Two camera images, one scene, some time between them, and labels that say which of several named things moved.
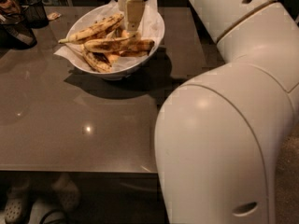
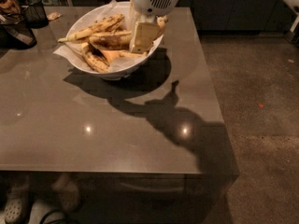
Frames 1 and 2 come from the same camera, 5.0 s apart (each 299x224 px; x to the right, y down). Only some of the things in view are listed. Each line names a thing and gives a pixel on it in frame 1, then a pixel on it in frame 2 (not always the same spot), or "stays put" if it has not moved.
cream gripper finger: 135,9 → 143,36
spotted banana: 95,29 stays put
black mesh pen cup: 35,12 stays put
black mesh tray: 15,34 stays put
